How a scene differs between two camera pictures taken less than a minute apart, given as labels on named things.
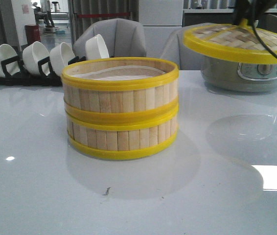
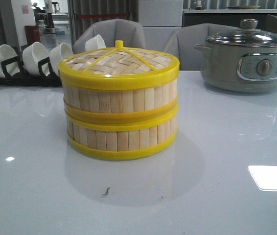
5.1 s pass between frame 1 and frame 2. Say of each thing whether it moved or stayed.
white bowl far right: stayed
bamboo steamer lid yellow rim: moved
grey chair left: stayed
